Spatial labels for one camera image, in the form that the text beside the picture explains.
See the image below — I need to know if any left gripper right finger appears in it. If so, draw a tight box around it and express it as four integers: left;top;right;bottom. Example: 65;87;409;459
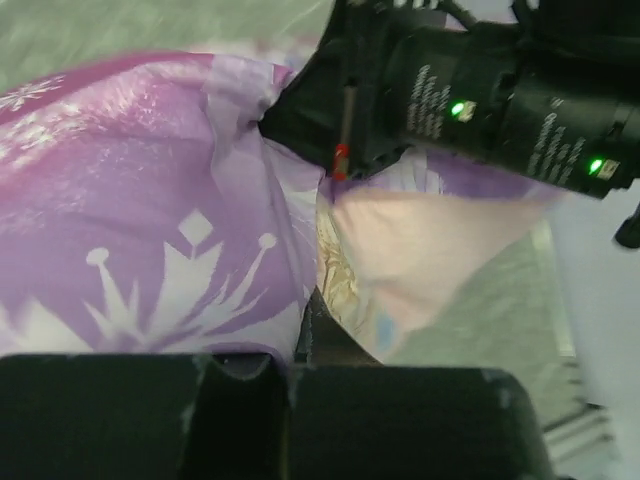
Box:
287;292;555;480

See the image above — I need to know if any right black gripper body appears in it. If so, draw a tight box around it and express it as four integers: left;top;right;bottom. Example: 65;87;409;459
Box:
259;1;470;178

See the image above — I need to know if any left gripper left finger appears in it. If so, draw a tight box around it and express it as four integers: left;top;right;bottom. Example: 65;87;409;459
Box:
1;354;284;479

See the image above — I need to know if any purple princess print pillowcase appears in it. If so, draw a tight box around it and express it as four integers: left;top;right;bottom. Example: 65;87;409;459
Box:
1;42;559;363

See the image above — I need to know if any white pillow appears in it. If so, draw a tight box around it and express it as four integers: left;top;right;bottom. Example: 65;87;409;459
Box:
316;187;552;361

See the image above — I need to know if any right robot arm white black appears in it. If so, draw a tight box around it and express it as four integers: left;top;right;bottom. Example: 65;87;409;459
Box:
259;1;639;199

